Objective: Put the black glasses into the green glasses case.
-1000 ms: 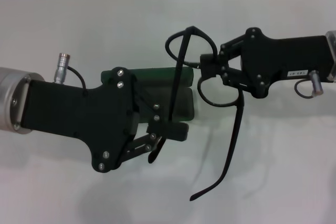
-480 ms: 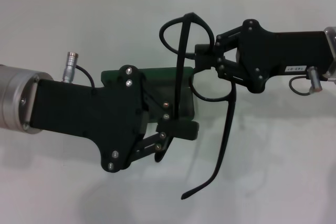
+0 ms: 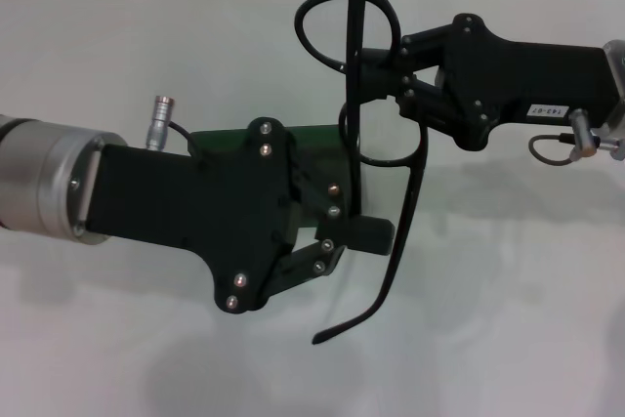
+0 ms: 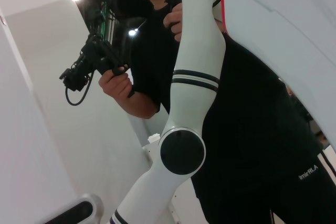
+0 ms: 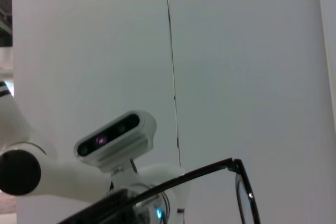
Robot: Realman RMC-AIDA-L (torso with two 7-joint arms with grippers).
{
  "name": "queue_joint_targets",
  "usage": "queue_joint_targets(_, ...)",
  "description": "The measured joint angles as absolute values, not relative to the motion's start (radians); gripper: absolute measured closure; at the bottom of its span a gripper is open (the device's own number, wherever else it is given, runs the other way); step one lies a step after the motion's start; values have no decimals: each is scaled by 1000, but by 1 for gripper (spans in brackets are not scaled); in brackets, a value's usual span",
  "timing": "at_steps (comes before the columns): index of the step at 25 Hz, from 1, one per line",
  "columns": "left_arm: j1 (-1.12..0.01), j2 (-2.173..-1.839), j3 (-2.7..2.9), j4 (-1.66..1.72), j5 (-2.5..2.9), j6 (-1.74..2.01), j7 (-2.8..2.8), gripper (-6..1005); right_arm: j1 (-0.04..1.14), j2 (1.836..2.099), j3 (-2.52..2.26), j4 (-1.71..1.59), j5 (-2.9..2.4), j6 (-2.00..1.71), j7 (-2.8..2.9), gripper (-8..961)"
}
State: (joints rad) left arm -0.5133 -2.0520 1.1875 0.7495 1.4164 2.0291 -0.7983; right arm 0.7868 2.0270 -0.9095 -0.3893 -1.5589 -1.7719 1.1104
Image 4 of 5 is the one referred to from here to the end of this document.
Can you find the person left hand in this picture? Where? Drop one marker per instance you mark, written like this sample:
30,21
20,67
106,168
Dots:
174,22

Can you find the person right hand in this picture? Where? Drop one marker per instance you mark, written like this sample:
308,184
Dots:
115,86

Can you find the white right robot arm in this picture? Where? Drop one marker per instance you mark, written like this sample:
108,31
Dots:
194,51

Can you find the person right forearm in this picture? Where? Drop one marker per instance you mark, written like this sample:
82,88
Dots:
139,106

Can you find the black equipment rack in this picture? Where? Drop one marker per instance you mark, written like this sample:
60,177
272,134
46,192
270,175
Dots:
97,11

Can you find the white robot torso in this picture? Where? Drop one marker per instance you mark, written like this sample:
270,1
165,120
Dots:
275,24

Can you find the person in black clothes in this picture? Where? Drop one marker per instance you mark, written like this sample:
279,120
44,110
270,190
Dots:
249,129

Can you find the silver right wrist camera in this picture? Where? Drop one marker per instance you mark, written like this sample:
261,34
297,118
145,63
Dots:
81,209

